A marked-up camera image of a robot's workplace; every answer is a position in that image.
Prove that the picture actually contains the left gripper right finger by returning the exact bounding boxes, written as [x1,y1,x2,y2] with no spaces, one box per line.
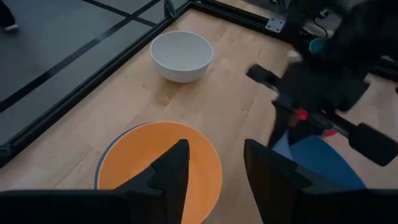
[244,139,312,224]

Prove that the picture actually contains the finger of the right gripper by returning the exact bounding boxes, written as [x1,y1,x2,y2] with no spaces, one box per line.
[267,103,292,147]
[288,119,325,146]

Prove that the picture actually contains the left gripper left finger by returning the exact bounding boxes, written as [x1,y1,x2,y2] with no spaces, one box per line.
[115,139,191,224]

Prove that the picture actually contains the deep blue bowl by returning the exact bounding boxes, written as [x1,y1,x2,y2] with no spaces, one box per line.
[272,129,368,190]

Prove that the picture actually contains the large orange bowl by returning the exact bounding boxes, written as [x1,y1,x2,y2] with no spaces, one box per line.
[96,121,223,224]

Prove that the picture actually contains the teal green bowl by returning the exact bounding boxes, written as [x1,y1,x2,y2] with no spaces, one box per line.
[308,37,327,55]

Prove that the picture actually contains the white bowl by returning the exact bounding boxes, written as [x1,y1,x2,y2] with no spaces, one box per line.
[150,30,215,83]

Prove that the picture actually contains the person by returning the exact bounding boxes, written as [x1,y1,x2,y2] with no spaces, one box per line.
[0,0,19,32]

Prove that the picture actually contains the black aluminium table frame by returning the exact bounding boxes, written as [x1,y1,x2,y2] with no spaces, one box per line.
[0,0,398,169]

